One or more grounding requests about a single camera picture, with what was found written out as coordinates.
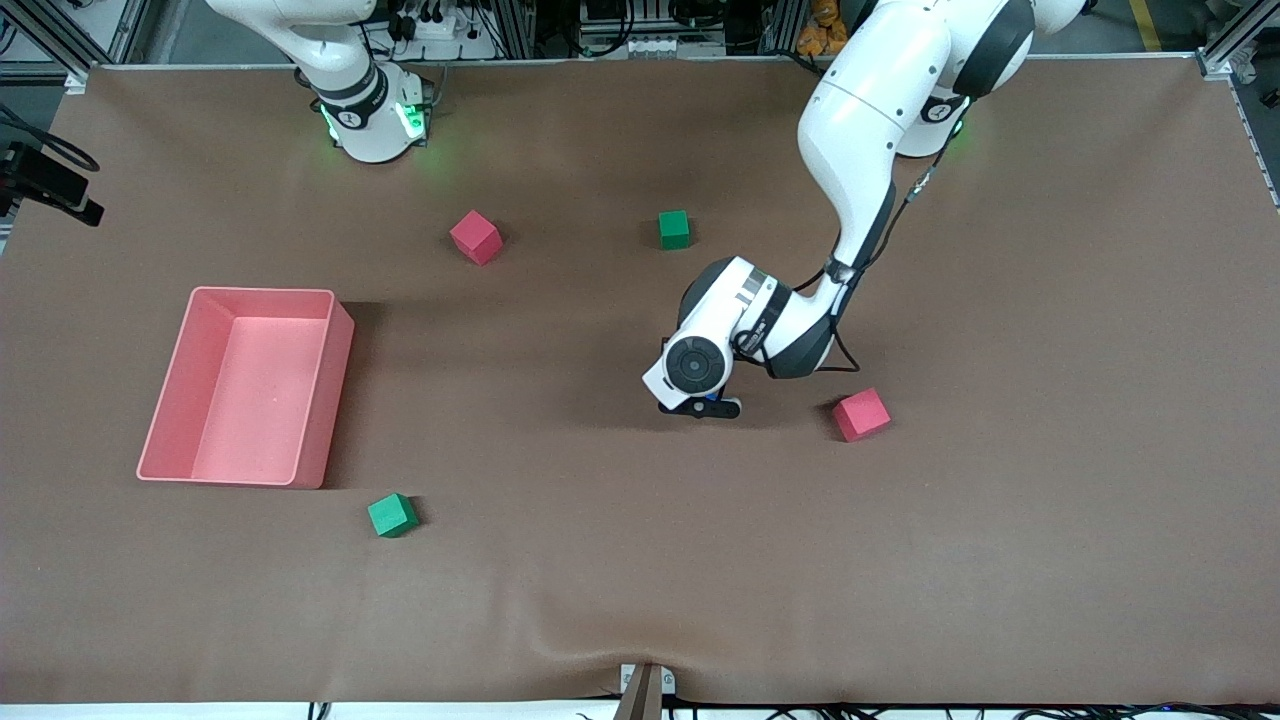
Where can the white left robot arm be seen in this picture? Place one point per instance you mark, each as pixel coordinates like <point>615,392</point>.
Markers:
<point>870,120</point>

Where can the pink plastic bin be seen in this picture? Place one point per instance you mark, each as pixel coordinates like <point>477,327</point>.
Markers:
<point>250,420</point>

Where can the aluminium frame profile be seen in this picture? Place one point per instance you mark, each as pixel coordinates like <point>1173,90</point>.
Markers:
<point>55,38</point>
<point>1225,55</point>

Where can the white power strip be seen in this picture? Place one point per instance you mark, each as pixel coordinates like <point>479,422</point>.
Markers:
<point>435,25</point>

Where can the red foam cube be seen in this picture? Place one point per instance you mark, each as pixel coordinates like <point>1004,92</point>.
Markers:
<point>860,415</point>
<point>475,237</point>

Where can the brown table mat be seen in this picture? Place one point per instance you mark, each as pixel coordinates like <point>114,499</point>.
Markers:
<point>640,560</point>

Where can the green foam cube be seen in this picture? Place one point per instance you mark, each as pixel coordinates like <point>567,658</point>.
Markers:
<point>674,229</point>
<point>392,515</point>

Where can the metal table edge bracket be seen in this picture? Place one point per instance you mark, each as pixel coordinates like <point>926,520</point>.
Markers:
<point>645,690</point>

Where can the white terminal strip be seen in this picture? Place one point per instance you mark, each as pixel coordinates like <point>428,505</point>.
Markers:
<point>675,45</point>

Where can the orange bag pile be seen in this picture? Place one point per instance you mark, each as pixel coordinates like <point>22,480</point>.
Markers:
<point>820,35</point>

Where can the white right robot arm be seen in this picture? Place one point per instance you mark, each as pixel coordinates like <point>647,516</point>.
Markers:
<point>370,140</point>

